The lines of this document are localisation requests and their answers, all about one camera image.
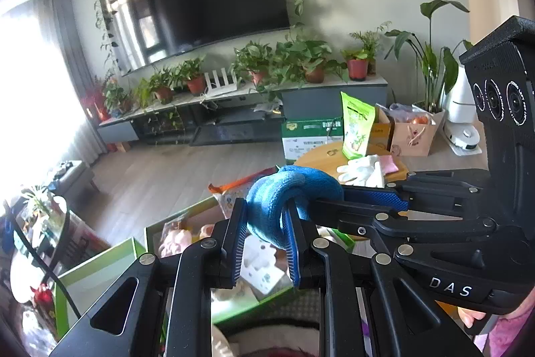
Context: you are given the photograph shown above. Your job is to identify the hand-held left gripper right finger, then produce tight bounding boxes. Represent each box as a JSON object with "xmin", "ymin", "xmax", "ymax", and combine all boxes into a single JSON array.
[{"xmin": 283, "ymin": 202, "xmax": 481, "ymax": 357}]

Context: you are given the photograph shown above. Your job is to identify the white humidifier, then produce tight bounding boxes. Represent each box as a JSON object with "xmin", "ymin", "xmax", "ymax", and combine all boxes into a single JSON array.
[{"xmin": 446, "ymin": 65, "xmax": 478, "ymax": 122}]

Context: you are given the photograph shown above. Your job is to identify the row of potted plants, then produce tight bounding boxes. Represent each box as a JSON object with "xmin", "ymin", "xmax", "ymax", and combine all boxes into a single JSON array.
[{"xmin": 81, "ymin": 20, "xmax": 392, "ymax": 119}]

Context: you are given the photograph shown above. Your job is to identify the green white cardboard box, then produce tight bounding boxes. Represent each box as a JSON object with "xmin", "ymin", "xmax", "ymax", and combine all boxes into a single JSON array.
[{"xmin": 280, "ymin": 116, "xmax": 348, "ymax": 166}]

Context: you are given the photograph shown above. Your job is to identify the pink cloth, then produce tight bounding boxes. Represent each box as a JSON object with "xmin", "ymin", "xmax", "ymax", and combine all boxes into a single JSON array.
[{"xmin": 378, "ymin": 155, "xmax": 399, "ymax": 176}]

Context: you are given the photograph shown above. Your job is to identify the orange toy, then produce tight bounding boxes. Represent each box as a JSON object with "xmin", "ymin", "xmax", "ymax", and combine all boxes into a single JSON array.
[{"xmin": 208, "ymin": 172, "xmax": 279, "ymax": 195}]

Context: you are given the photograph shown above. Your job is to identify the tall broad-leaf plant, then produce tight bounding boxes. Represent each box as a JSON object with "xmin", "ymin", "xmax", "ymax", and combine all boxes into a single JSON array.
[{"xmin": 384, "ymin": 0, "xmax": 474, "ymax": 116}]

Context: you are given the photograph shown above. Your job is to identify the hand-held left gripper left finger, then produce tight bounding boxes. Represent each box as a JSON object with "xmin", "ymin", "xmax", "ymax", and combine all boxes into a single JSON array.
[{"xmin": 48, "ymin": 197, "xmax": 250, "ymax": 357}]

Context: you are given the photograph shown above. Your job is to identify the white picket fence ornament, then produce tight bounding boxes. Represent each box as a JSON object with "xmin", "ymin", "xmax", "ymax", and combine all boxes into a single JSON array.
[{"xmin": 204, "ymin": 68, "xmax": 237, "ymax": 97}]

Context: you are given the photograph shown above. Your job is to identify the green snack bag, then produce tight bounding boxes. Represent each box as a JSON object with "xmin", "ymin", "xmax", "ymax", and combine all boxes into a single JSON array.
[{"xmin": 340, "ymin": 91, "xmax": 377, "ymax": 161}]

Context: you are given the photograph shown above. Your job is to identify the person's right hand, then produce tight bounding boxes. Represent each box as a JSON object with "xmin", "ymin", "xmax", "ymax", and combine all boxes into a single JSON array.
[{"xmin": 457, "ymin": 304, "xmax": 490, "ymax": 336}]

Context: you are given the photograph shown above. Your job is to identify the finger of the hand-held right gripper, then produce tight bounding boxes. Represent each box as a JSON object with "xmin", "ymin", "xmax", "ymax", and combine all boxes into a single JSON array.
[
  {"xmin": 313, "ymin": 200, "xmax": 535, "ymax": 315},
  {"xmin": 342, "ymin": 168, "xmax": 503, "ymax": 218}
]

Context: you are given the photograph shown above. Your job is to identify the grey television cabinet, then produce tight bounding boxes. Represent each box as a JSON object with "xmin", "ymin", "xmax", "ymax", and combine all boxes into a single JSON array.
[{"xmin": 96, "ymin": 73, "xmax": 390, "ymax": 146}]

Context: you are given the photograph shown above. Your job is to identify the black cable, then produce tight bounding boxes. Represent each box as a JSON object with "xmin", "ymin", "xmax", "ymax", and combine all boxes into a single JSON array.
[{"xmin": 3, "ymin": 199, "xmax": 85, "ymax": 319}]

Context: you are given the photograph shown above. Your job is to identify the yellow cardboard box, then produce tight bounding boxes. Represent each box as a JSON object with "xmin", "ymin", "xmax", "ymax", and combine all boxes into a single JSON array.
[{"xmin": 371, "ymin": 103, "xmax": 396, "ymax": 154}]

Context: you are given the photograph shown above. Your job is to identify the cartoon printed packet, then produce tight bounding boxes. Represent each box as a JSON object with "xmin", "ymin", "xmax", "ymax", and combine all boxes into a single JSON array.
[{"xmin": 216, "ymin": 190, "xmax": 248, "ymax": 222}]

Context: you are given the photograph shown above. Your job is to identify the green box with toys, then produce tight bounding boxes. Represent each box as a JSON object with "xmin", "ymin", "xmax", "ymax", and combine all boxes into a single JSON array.
[{"xmin": 144, "ymin": 195, "xmax": 357, "ymax": 326}]

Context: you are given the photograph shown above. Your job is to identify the brown paper bag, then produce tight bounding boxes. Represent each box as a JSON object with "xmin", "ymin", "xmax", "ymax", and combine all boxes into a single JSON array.
[{"xmin": 388, "ymin": 103, "xmax": 446, "ymax": 158}]

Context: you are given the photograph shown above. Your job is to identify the white gloves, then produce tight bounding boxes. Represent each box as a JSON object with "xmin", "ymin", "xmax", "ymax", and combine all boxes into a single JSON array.
[{"xmin": 336, "ymin": 154, "xmax": 386, "ymax": 188}]

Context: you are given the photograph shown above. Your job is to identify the empty green box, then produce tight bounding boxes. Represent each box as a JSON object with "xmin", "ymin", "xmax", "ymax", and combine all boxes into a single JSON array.
[{"xmin": 53, "ymin": 237, "xmax": 148, "ymax": 342}]

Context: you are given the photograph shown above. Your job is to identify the blue cloth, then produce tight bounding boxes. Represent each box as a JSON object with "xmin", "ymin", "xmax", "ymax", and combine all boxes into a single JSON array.
[{"xmin": 245, "ymin": 165, "xmax": 346, "ymax": 252}]

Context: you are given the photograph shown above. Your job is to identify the pink doll toy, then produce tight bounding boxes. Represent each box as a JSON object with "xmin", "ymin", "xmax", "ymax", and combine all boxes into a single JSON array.
[{"xmin": 160, "ymin": 227, "xmax": 194, "ymax": 258}]

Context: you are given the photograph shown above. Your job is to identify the grey stool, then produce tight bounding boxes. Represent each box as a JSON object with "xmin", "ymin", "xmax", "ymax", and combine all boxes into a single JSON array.
[{"xmin": 47, "ymin": 160, "xmax": 95, "ymax": 195}]

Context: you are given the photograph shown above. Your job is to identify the grey curtain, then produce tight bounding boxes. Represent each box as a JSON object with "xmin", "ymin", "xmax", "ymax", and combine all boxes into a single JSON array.
[{"xmin": 0, "ymin": 0, "xmax": 110, "ymax": 170}]

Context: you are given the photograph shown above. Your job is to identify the cluttered glass side table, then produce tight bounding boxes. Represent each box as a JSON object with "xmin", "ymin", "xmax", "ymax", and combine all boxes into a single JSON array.
[{"xmin": 0, "ymin": 185, "xmax": 73, "ymax": 301}]

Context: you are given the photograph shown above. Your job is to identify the round wooden table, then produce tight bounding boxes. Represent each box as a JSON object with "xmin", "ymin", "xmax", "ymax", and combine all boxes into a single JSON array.
[{"xmin": 293, "ymin": 143, "xmax": 413, "ymax": 191}]

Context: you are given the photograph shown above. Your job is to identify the white toy package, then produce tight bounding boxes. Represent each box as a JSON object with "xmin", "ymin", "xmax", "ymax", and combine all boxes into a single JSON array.
[{"xmin": 241, "ymin": 235, "xmax": 290, "ymax": 296}]

